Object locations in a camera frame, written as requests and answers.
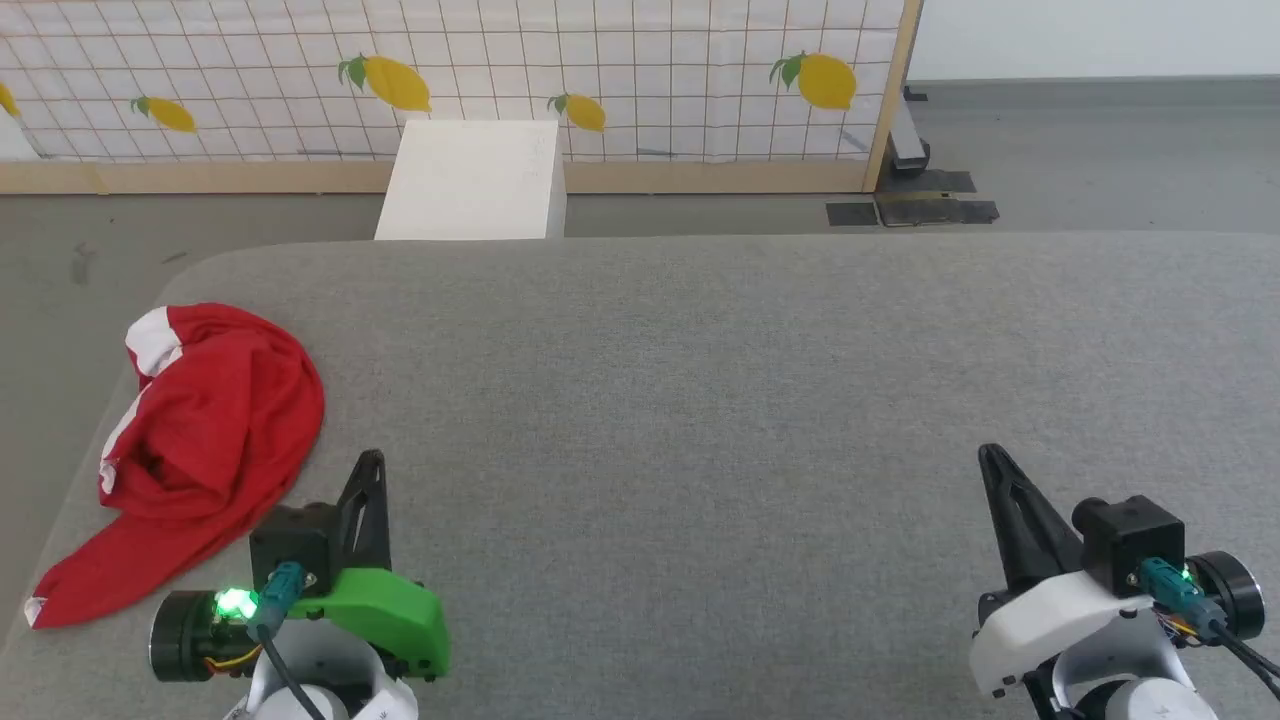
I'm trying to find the red shorts with white stripe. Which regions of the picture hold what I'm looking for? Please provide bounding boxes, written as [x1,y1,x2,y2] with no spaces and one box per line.
[25,303,326,631]

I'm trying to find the lemon-patterned partition panel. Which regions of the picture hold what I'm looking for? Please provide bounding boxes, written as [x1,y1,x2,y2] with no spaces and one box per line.
[0,0,926,196]

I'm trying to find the long black floor mat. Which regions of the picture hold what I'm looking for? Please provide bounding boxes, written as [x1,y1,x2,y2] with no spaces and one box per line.
[875,197,1001,228]

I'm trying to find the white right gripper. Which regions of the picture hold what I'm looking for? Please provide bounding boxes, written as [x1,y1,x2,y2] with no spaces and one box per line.
[967,443,1267,701]

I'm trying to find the white rectangular box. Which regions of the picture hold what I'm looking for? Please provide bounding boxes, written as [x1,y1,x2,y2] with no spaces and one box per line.
[374,119,568,241]

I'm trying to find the right camera cable teal plug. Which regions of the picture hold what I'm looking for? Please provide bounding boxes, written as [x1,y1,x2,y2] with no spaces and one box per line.
[1140,557,1280,701]

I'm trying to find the camera cable teal plug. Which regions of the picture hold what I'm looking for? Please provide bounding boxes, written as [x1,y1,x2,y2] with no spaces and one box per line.
[1140,557,1280,701]
[246,561,331,720]

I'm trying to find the left camera cable teal plug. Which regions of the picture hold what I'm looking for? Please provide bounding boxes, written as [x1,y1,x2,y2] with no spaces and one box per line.
[246,561,331,720]

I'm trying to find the grey fabric sofa cushion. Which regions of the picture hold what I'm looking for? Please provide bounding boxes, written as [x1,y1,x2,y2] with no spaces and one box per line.
[0,232,1280,720]

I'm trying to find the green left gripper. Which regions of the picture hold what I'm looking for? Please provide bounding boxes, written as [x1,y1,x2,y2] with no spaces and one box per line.
[150,449,452,685]

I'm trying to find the metal partition support foot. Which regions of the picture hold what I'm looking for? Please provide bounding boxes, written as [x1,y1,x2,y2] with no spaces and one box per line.
[888,86,933,171]

